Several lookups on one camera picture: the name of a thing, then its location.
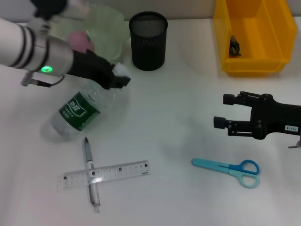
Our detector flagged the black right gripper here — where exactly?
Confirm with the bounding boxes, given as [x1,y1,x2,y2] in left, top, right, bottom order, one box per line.
[213,91,301,140]

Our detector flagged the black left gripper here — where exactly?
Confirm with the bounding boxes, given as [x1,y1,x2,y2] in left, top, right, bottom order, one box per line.
[69,49,131,90]

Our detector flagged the clear water bottle green label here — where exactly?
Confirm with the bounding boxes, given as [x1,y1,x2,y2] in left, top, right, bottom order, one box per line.
[40,63,131,143]

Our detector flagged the blue scissors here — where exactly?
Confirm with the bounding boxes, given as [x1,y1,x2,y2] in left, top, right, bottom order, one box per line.
[191,158,261,189]

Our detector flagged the pink toy peach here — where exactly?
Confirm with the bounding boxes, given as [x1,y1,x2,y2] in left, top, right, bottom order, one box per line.
[67,30,95,52]

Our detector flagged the green plastic wrapper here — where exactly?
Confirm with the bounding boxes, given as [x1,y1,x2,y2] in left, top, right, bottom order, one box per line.
[229,34,242,57]

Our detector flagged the clear plastic ruler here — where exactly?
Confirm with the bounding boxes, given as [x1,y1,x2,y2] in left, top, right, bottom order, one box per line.
[57,160,151,190]

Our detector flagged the black mesh pen holder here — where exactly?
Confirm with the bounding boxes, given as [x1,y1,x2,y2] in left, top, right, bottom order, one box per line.
[128,11,169,71]

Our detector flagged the grey clear ballpoint pen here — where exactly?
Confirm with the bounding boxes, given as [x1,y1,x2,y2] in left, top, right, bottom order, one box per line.
[82,137,101,214]

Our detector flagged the yellow plastic storage bin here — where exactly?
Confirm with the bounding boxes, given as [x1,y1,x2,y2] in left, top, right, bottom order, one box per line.
[213,0,298,77]

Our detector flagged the right gripper cable with plug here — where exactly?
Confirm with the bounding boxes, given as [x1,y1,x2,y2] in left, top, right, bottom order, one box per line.
[288,137,301,149]

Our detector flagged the gripper cable with plug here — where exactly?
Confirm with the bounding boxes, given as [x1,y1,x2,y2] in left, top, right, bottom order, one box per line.
[288,137,301,149]
[21,72,65,88]

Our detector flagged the left gripper cable with plug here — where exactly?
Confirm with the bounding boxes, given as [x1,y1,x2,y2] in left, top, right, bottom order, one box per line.
[21,72,65,88]

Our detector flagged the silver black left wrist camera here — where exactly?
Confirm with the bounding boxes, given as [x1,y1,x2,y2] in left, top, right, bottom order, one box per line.
[30,0,92,21]

